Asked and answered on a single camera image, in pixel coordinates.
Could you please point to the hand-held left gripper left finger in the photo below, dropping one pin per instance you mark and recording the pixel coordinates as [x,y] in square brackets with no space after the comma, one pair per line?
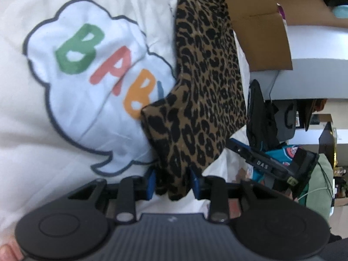
[151,183]

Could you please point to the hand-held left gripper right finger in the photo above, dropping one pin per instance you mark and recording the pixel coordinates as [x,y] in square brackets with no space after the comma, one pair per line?
[196,186]

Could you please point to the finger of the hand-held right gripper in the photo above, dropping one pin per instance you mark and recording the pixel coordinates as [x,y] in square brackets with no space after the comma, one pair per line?
[261,163]

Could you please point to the leopard print garment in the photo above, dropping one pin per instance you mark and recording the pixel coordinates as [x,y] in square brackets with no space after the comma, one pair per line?
[201,81]

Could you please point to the teal printed garment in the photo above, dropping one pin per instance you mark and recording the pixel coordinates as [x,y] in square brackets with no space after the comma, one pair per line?
[282,155]

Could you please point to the black hanging garment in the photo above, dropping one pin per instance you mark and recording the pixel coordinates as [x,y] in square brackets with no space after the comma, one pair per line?
[262,114]

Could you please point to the white printed blanket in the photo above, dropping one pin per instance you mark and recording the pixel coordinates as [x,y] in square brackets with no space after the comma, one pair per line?
[68,87]

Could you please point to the brown cardboard box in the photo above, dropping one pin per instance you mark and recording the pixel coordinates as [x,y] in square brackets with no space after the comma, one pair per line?
[312,5]
[258,27]

